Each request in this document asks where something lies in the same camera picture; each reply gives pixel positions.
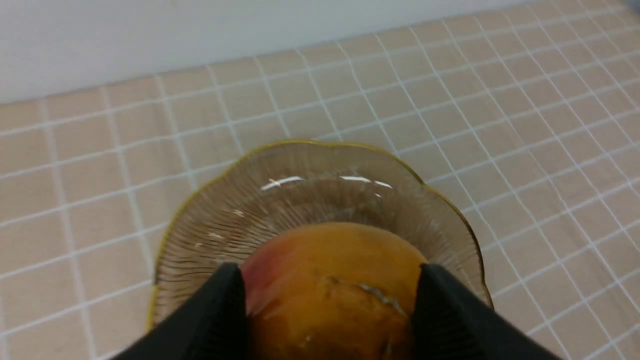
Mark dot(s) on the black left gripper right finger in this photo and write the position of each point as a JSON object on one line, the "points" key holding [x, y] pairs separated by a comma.
{"points": [[451, 323]]}

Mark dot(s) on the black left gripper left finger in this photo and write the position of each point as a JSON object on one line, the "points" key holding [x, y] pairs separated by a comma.
{"points": [[211, 325]]}

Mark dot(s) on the orange red mango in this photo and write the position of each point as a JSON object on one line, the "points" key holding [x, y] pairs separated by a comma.
{"points": [[332, 291]]}

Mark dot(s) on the amber glass fruit bowl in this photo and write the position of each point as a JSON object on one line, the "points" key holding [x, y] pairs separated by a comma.
{"points": [[292, 183]]}

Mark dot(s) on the beige checkered tablecloth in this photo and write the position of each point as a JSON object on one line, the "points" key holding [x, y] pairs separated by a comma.
{"points": [[526, 118]]}

